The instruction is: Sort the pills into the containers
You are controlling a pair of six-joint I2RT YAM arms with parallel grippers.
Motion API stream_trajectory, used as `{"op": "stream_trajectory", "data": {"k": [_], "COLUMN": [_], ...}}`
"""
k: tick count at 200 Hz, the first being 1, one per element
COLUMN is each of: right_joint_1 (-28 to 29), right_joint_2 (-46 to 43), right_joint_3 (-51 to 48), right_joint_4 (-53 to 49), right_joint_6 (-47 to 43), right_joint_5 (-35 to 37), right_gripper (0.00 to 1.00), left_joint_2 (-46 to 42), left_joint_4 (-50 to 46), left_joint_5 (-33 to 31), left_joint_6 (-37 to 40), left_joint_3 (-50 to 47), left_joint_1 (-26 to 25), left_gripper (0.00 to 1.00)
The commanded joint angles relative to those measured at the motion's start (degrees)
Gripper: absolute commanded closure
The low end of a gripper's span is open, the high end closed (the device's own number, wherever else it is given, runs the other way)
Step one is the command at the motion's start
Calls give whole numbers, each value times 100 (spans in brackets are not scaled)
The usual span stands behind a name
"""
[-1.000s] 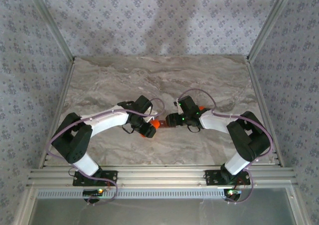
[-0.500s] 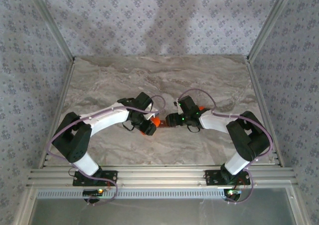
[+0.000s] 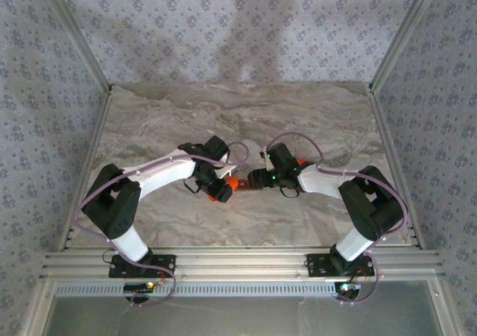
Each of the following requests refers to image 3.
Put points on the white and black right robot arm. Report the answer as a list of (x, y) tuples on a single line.
[(372, 209)]

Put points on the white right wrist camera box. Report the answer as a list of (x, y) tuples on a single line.
[(266, 157)]

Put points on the aluminium table side rail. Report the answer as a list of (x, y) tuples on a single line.
[(95, 135), (384, 135)]

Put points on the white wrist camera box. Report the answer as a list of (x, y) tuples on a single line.
[(266, 157), (227, 171)]

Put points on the grey metal panel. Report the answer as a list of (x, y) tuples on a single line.
[(238, 317)]

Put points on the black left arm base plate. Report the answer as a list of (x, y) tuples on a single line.
[(123, 269)]

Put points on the aluminium mounting rail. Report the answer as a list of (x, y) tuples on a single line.
[(238, 265)]

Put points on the aluminium frame post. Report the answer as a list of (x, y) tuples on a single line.
[(74, 34), (402, 34)]

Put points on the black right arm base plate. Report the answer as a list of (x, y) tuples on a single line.
[(320, 265)]

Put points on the brown pill organizer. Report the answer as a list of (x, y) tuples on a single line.
[(242, 185)]

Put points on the orange bottle cap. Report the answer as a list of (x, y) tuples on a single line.
[(301, 162)]

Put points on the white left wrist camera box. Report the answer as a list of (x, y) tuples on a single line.
[(227, 171)]

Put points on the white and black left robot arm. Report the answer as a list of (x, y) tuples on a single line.
[(119, 209)]

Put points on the orange pill bottle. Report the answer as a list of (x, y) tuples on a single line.
[(232, 182)]

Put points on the small circuit board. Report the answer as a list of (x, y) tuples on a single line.
[(348, 287), (139, 287)]

